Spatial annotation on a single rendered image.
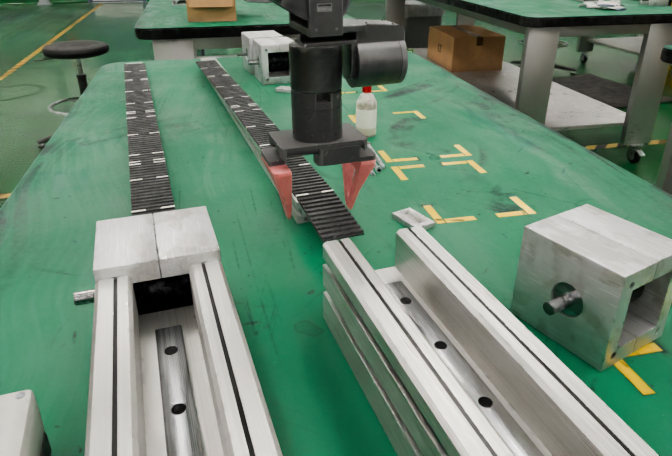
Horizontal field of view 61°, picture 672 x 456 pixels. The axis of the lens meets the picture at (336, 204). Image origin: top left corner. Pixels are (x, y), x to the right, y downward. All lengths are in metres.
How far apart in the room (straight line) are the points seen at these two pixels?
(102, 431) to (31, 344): 0.24
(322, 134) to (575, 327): 0.32
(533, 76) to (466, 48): 1.36
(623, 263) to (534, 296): 0.09
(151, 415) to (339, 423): 0.14
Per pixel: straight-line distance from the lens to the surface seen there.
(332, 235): 0.64
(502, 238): 0.72
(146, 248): 0.50
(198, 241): 0.50
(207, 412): 0.41
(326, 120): 0.63
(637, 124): 3.37
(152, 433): 0.41
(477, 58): 4.28
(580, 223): 0.56
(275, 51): 1.41
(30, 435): 0.43
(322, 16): 0.59
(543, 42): 2.92
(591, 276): 0.51
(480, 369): 0.45
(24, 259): 0.74
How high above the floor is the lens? 1.11
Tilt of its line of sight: 26 degrees down
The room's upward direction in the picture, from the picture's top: straight up
